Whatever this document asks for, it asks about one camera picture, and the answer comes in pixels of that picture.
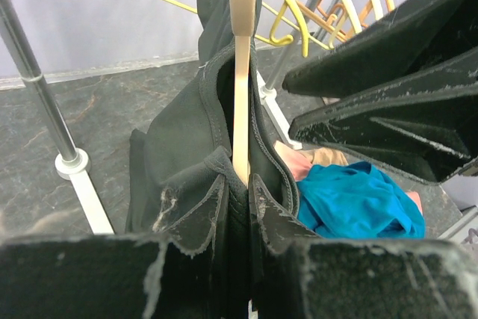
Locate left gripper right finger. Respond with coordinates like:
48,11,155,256
249,175,477,318

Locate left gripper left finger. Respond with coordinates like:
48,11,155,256
1,176,229,318

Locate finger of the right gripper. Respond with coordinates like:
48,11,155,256
289,49,477,183
282,0,477,98

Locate teal blue t shirt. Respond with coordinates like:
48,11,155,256
297,161,426,239

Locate beige t shirt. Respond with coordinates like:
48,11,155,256
300,147,349,167

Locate pink t shirt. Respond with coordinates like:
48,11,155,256
274,141,423,221

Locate dark grey t shirt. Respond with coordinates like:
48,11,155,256
125,0,302,238

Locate yellow plastic hanger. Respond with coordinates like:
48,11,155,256
70,0,332,58

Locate beige wooden hanger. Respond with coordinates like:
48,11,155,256
229,0,256,185

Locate white metal clothes rack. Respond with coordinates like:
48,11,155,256
1,0,307,235

